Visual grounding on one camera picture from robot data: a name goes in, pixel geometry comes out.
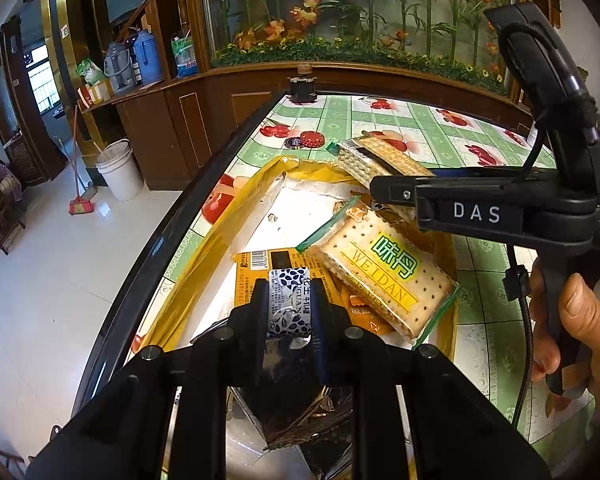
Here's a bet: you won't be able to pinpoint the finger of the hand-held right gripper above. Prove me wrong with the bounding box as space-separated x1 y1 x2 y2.
431 167 552 180
369 175 418 209

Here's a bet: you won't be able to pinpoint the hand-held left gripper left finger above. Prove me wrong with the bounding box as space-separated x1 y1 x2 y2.
25 277 271 480

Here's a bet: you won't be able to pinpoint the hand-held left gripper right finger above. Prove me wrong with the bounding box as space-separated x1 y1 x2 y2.
307 277 553 480

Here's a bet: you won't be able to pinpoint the silver packet blue leaf print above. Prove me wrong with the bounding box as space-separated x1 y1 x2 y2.
228 266 355 466

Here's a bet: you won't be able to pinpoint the orange snack packet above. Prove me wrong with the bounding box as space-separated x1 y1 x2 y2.
231 246 341 311

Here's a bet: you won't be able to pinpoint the silver-edged cracker packet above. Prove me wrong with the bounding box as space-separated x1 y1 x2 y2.
336 135 436 191

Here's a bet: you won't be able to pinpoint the orange-edged long cracker packet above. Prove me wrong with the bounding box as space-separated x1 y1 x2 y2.
332 200 396 336

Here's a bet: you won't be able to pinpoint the green-edged cracker packet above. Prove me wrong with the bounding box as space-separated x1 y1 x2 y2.
294 195 462 346

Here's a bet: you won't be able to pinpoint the golden yellow tray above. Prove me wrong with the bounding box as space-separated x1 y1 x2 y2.
139 155 461 480

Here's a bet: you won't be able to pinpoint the person's right hand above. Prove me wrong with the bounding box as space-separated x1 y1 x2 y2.
527 259 600 418

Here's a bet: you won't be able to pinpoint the green fruit-print tablecloth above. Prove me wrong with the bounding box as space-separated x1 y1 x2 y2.
130 92 600 461

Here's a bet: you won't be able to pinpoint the dark glass jar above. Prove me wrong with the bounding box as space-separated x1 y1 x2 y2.
287 62 318 106

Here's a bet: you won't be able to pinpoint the artificial flower display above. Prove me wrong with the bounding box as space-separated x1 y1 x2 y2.
195 0 526 96

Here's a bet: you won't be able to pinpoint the wooden cabinet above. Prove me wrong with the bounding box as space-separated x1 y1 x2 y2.
77 67 536 191

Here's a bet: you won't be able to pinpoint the white plastic bucket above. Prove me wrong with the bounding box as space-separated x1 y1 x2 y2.
96 139 145 202

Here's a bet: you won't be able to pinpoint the red broom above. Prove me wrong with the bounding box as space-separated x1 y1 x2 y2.
69 105 98 217

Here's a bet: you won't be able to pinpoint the blue green plastic bag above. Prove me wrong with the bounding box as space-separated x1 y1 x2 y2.
171 30 199 78

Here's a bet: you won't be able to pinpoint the red yellow cartons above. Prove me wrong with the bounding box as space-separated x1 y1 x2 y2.
77 82 115 107

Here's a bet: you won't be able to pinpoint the blue thermos jug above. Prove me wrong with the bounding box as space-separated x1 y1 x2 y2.
132 30 163 85

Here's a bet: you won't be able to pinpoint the wicker basket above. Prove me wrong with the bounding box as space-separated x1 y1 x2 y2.
2 132 46 186

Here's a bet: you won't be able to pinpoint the grey thermos jug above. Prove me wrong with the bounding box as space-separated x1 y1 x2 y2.
103 42 135 90

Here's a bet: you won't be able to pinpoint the green snack bag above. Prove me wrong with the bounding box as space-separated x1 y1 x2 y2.
76 58 107 86

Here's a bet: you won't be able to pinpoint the wooden stair railing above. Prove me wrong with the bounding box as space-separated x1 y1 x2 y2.
112 0 151 43

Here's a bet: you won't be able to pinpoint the barred door window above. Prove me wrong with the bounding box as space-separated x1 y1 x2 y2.
26 45 51 113

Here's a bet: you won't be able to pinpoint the black cable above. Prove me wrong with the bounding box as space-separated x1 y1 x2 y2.
500 22 600 423

